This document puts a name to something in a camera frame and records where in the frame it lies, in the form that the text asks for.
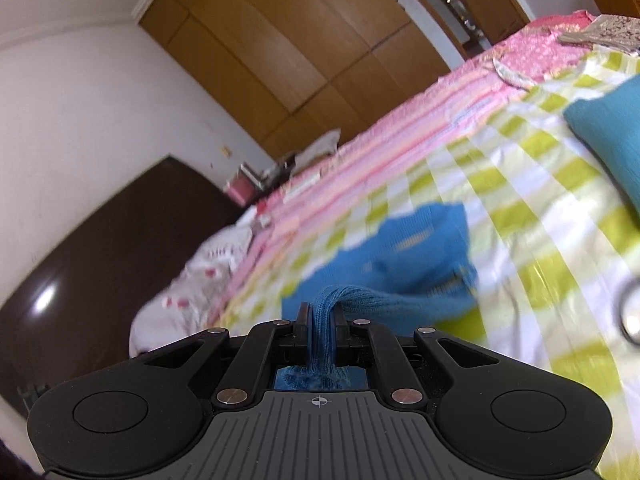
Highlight blue knit striped sweater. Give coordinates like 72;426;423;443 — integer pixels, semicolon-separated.
274;203;477;391

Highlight white pillow pink dots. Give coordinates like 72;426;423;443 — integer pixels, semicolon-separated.
128;224;254;358

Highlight pink storage box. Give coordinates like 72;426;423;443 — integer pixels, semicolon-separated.
224;174;257;208

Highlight white flat box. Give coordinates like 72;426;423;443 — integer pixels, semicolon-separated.
283;171;321;203

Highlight grey folded cloth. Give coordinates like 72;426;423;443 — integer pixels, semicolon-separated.
294;128;341;172

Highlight dark wooden headboard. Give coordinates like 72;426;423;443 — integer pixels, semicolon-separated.
1;156;242;416

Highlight green white checkered sheet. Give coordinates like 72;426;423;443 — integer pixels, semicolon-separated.
220;48;639;479

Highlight wooden wardrobe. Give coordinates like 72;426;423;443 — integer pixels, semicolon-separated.
140;0;528;158

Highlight pink striped blanket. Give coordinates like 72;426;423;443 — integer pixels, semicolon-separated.
209;8;597;321

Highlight teal folded garment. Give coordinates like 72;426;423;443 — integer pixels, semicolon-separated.
563;75;639;211

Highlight pink floral quilt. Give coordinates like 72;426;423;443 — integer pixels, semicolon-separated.
491;8;640;91

